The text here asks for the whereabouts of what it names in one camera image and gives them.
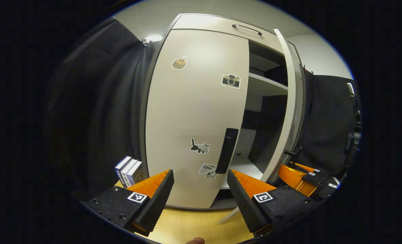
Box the white double-door shoe cabinet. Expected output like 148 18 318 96
139 13 306 212

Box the white cabinet drawer front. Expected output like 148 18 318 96
172 14 291 55

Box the white cabinet shelf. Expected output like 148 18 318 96
248 72 288 96

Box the white cabinet door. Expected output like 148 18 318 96
219 29 305 224
145 29 250 209

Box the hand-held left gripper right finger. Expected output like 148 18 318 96
227 169 320 238

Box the black door handle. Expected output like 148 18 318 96
216 128 239 174
284 146 303 158

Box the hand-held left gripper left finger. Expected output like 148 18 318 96
81 169 175 238

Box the white and blue book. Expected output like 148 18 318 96
121 159 139 187
126 161 143 187
115 156 133 185

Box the black curved drawer handle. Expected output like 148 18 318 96
232 24 263 36

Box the black right door handle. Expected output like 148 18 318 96
284 146 303 158

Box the black left door handle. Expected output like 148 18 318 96
216 128 239 174

